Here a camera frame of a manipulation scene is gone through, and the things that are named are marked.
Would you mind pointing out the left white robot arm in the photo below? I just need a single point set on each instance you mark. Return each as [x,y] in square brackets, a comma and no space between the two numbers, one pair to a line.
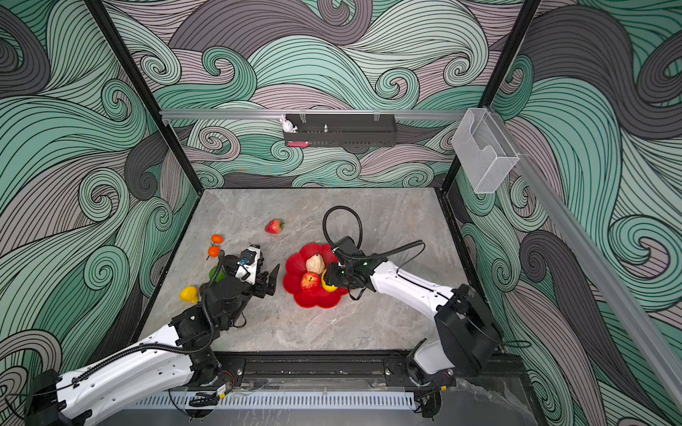
[178,354]

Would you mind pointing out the green lime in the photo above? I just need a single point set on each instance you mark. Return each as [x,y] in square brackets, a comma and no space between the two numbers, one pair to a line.
[217,274]

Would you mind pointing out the clear plastic wall holder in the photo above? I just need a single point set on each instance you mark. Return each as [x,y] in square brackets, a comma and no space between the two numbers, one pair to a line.
[484,147]

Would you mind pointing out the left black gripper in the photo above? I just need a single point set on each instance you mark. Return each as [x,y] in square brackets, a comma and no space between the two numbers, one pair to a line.
[258,286]

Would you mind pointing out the small white rabbit figurine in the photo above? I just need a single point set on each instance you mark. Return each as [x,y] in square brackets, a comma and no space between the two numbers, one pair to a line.
[287,125]

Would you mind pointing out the yellow lemon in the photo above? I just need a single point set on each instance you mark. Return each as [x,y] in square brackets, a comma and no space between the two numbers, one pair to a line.
[327,287]

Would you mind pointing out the white slotted cable duct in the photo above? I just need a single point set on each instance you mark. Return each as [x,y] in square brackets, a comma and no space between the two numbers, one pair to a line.
[277,399]

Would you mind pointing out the red apple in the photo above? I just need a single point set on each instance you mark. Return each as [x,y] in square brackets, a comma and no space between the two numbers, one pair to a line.
[310,281]

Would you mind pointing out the pale cream pear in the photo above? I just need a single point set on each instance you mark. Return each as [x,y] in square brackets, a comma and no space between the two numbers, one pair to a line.
[315,264]

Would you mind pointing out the pink item in tray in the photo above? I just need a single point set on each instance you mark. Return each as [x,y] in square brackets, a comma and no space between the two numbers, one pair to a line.
[299,144]

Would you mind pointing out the black wall shelf tray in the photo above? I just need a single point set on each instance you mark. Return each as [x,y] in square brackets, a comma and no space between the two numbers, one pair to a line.
[343,130]

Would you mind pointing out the red flower-shaped fruit bowl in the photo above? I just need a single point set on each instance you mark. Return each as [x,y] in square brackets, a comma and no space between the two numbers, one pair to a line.
[295,268]

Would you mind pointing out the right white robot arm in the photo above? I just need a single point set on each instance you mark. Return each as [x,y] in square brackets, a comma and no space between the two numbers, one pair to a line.
[468,334]

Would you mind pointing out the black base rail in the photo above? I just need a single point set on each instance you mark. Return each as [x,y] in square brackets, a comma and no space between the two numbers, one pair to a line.
[393,368]

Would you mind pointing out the aluminium wall rail right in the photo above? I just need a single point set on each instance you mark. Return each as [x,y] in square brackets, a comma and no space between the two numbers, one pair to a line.
[656,350]

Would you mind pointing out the yellow bell pepper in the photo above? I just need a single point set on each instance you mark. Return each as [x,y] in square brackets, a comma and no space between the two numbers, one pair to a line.
[190,294]

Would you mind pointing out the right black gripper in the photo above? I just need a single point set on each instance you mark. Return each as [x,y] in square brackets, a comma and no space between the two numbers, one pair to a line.
[331,278]

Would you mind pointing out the red strawberry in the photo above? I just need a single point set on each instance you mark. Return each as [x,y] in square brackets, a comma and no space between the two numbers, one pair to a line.
[275,226]

